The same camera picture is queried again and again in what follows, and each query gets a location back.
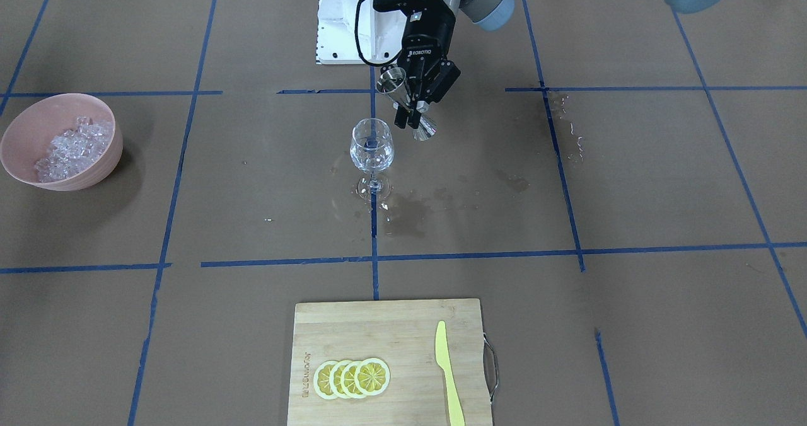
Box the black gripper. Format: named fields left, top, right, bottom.
left=395, top=0, right=461, bottom=129

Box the steel double jigger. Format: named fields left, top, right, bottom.
left=376, top=66, right=436, bottom=141

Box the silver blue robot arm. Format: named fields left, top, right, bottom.
left=373, top=0, right=720, bottom=129

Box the clear wine glass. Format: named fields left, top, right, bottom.
left=351, top=118, right=395, bottom=203

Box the clear ice cube pile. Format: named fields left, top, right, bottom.
left=34, top=116, right=113, bottom=183

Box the bamboo cutting board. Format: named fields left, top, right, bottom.
left=286, top=299, right=494, bottom=425

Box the lemon slice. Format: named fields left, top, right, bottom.
left=328, top=359, right=353, bottom=398
left=354, top=357, right=391, bottom=396
left=339, top=360, right=366, bottom=398
left=314, top=360, right=339, bottom=400

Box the yellow plastic knife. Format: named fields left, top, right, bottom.
left=433, top=320, right=466, bottom=425

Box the pink plastic bowl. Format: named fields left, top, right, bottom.
left=1, top=93, right=124, bottom=192

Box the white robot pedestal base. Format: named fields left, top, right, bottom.
left=315, top=0, right=406, bottom=65

